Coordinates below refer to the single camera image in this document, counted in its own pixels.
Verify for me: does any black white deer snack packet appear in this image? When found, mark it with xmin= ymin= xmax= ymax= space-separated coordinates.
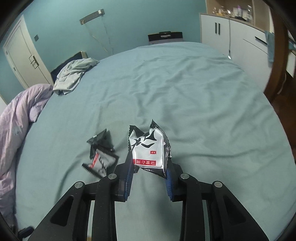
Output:
xmin=128 ymin=121 xmax=171 ymax=178

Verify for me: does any pile black white snack packet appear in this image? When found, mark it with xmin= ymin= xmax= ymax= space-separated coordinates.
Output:
xmin=82 ymin=149 xmax=119 ymax=179

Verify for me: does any teal bed sheet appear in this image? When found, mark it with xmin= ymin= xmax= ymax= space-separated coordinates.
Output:
xmin=16 ymin=42 xmax=295 ymax=240

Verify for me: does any lilac duvet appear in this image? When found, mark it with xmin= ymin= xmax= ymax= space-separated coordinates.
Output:
xmin=1 ymin=84 xmax=53 ymax=226

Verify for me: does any grey crumpled garment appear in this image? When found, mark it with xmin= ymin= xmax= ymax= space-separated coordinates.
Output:
xmin=53 ymin=58 xmax=99 ymax=95

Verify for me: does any dark pillow at headboard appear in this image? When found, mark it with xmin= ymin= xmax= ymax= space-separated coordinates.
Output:
xmin=50 ymin=51 xmax=88 ymax=83

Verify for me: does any brown wooden chair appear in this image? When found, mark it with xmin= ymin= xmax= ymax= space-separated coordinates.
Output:
xmin=264 ymin=10 xmax=295 ymax=103

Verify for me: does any black bag by wall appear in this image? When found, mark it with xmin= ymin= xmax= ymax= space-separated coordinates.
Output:
xmin=148 ymin=31 xmax=184 ymax=45

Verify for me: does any white cabinet with black handles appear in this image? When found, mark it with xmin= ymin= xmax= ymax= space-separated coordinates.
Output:
xmin=199 ymin=12 xmax=296 ymax=91

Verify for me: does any white door with handle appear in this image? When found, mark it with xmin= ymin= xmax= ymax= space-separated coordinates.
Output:
xmin=3 ymin=16 xmax=54 ymax=89

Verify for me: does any metal wall bracket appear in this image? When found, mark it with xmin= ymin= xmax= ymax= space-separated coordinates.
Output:
xmin=79 ymin=9 xmax=105 ymax=25

